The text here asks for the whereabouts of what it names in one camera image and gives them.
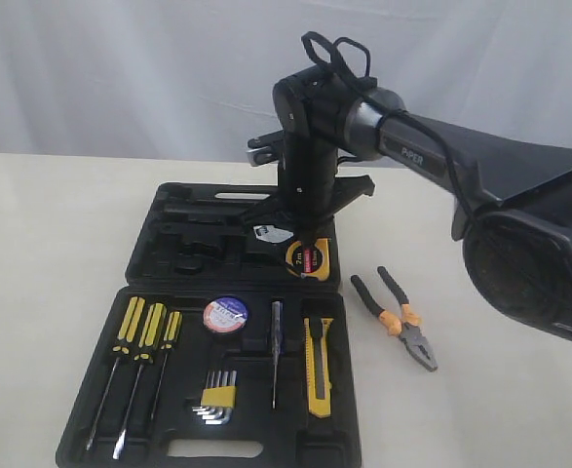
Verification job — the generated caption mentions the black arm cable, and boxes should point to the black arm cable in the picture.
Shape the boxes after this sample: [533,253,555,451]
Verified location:
[299,31,486,240]

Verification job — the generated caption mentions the middle yellow black screwdriver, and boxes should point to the middle yellow black screwdriver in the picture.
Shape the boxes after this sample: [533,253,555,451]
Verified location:
[112,302,167,460]

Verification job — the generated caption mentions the large yellow black screwdriver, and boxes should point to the large yellow black screwdriver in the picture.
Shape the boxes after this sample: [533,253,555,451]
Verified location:
[85,296,145,451]

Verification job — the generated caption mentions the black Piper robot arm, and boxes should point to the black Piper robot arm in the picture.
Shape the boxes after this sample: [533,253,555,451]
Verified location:
[246,66,572,341]

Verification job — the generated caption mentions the yellow utility knife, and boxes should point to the yellow utility knife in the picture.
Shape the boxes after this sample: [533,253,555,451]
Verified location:
[304,317,333,418]

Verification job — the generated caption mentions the white backdrop curtain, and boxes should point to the white backdrop curtain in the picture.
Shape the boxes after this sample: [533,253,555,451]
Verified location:
[0,1,572,161]

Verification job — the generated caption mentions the claw hammer black handle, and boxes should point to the claw hammer black handle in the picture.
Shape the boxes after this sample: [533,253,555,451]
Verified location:
[150,199,253,216]

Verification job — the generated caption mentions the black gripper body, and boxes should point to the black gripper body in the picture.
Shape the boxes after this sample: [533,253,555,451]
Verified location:
[278,134,338,227]

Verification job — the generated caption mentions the clear tester screwdriver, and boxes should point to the clear tester screwdriver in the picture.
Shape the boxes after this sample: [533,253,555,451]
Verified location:
[271,300,284,410]

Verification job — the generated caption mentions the hex key set yellow holder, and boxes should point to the hex key set yellow holder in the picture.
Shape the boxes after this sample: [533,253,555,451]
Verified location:
[192,370,238,426]

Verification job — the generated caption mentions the silver adjustable wrench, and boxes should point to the silver adjustable wrench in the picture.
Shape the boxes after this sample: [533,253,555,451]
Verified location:
[252,224,293,244]

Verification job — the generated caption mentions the black plastic tool case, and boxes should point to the black plastic tool case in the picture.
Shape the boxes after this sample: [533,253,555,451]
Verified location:
[56,182,362,467]

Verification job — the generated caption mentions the small yellow black screwdriver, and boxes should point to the small yellow black screwdriver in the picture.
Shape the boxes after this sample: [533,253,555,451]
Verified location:
[149,310,182,423]

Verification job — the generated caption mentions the orange black combination pliers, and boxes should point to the orange black combination pliers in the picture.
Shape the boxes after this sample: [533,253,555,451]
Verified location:
[350,266,439,372]

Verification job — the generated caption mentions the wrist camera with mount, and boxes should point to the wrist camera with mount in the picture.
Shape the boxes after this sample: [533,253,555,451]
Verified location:
[247,131,284,167]

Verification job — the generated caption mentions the black electrical tape roll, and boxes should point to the black electrical tape roll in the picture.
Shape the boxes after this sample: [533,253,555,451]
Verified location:
[203,296,249,335]

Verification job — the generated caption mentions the yellow 2m tape measure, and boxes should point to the yellow 2m tape measure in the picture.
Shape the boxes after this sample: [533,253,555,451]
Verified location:
[285,238,330,282]

